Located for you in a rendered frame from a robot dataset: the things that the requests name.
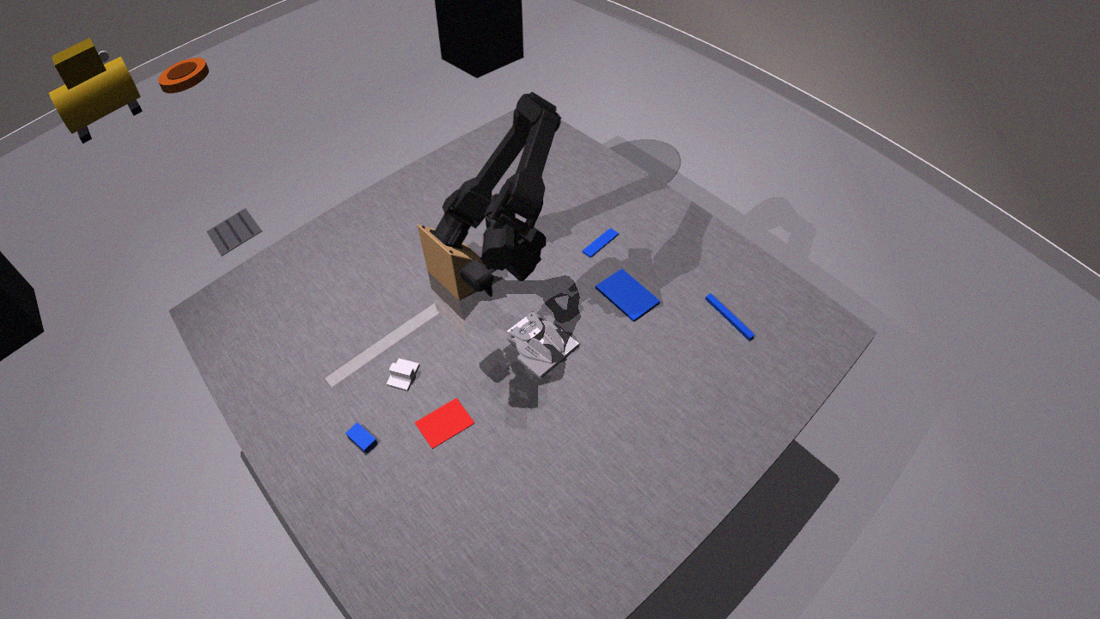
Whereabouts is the blue rectangular block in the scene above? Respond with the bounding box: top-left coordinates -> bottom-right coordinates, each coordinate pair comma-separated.
347,423 -> 377,453

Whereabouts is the red flat rectangular plate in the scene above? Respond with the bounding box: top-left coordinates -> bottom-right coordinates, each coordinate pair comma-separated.
415,398 -> 475,449

